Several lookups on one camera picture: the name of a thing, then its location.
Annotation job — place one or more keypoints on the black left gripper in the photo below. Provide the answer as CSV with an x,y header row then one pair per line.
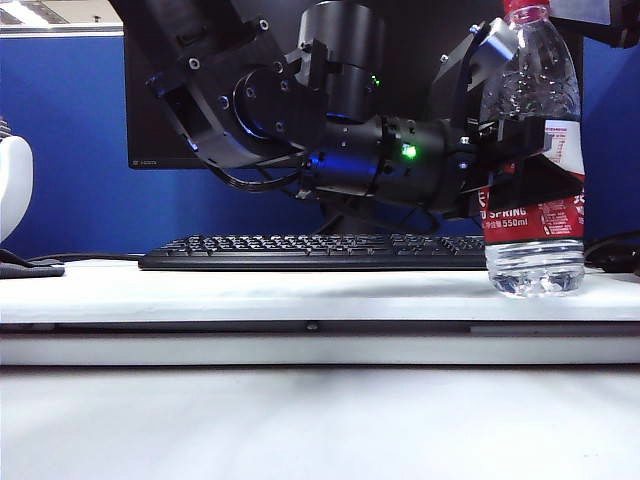
x,y
470,175

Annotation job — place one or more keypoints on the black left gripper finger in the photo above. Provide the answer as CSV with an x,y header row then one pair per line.
x,y
595,17

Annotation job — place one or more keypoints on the clear plastic water bottle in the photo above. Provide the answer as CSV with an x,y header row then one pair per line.
x,y
535,260

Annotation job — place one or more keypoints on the black monitor stand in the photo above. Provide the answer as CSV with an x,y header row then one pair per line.
x,y
350,226

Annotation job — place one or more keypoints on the black computer keyboard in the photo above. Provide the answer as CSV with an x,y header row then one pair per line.
x,y
280,250

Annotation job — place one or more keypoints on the black computer monitor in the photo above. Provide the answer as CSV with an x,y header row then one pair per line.
x,y
150,125

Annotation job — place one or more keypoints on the white rounded plastic housing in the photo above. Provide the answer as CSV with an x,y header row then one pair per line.
x,y
15,190

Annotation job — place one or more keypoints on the dark grey cloth pad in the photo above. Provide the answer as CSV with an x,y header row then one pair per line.
x,y
25,270

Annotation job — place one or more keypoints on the grey ribbed part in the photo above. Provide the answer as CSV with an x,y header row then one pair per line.
x,y
4,129

